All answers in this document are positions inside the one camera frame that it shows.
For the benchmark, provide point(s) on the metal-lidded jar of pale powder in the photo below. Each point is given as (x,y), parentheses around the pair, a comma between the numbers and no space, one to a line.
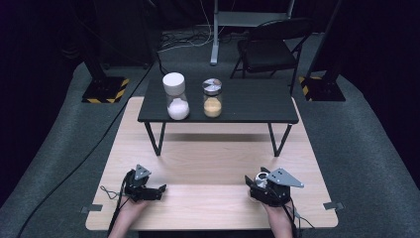
(261,179)

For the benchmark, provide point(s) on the white-lidded jar of white powder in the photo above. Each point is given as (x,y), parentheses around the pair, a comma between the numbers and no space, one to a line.
(176,95)

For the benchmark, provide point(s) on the white desk frame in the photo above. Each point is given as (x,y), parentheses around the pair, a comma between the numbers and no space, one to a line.
(215,39)

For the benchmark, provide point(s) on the black folding chair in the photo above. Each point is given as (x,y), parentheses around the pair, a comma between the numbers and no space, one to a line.
(267,53)

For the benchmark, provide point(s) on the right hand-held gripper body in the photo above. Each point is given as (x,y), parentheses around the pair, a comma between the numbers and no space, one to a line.
(277,191)

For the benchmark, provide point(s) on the black raised shelf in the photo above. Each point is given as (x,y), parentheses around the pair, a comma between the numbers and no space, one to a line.
(251,99)

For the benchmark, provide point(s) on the person's dark clothing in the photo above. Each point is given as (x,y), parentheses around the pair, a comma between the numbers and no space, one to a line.
(204,234)

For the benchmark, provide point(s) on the black equipment cabinet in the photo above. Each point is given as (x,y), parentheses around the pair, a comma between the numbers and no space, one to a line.
(128,29)

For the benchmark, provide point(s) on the person's right hand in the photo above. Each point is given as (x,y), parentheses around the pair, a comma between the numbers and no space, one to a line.
(279,213)

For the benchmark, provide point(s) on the metal-lidded jar of yellow powder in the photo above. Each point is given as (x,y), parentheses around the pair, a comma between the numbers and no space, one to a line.
(212,99)

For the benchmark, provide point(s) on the person's left hand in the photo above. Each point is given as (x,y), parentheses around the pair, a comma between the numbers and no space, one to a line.
(132,210)

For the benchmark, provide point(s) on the black stand with striped base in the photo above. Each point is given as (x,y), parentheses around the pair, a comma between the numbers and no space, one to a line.
(105,89)
(325,87)

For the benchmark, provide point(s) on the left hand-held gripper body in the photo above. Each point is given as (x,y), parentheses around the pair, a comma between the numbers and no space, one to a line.
(141,193)

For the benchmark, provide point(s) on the grey tape strip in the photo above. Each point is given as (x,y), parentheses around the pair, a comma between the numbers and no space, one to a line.
(333,206)
(91,208)

